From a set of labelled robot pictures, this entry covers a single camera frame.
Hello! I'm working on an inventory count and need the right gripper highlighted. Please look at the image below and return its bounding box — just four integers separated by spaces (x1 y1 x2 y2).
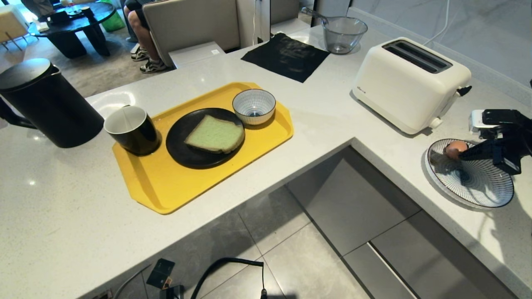
459 136 523 176

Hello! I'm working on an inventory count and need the brown egg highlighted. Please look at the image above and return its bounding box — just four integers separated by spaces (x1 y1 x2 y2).
443 140 469 160

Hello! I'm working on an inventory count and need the green bread slice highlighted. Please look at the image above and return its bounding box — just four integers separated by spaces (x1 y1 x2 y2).
184 115 246 155

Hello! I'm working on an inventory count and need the black mug white inside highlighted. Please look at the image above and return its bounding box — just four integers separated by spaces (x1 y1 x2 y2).
103 105 162 157

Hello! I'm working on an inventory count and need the black electric kettle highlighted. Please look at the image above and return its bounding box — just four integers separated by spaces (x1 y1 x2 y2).
0 58 105 149

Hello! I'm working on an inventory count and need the striped ceramic plate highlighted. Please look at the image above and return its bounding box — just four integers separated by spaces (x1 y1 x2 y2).
424 138 515 209

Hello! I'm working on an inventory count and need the white toaster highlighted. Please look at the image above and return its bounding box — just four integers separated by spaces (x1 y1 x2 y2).
351 37 473 136

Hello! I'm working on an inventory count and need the grey cabinet drawer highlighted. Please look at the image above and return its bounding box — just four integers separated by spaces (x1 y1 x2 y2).
369 210 519 299
286 146 422 256

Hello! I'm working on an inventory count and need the clear glass bowl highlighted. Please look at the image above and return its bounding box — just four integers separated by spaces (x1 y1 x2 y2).
322 16 369 55

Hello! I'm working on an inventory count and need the black cloth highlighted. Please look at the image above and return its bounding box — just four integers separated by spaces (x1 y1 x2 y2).
240 32 331 84

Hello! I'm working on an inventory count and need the small striped ceramic bowl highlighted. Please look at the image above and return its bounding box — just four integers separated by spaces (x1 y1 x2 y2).
232 88 277 126

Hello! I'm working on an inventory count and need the black round plate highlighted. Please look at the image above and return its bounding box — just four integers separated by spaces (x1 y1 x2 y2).
165 108 246 170

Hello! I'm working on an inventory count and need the beige sofa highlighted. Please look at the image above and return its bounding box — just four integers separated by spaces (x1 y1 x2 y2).
142 0 242 68

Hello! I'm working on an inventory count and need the yellow plastic tray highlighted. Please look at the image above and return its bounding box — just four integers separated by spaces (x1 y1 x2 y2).
112 81 295 216

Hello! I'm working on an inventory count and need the black card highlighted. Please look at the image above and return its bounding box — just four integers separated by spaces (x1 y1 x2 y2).
146 258 176 290

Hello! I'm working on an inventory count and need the person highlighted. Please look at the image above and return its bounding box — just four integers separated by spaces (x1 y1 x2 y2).
123 0 169 75

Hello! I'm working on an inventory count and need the green bag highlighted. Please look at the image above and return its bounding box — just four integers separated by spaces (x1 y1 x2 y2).
100 0 126 33

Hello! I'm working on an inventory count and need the black coffee table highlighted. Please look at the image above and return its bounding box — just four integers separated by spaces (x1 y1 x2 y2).
27 2 117 59

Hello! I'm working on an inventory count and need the white stool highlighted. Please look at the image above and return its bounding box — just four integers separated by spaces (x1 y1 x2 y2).
0 4 30 47

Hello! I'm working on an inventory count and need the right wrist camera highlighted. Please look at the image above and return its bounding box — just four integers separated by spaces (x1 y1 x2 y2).
468 108 531 140

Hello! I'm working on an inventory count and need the white power cable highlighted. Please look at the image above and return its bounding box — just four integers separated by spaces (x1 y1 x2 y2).
423 0 452 47

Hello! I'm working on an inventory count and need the metal utensil handle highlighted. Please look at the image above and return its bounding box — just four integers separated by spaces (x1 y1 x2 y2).
300 6 330 25

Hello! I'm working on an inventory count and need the black cable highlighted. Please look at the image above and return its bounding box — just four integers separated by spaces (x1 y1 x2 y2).
190 257 268 299

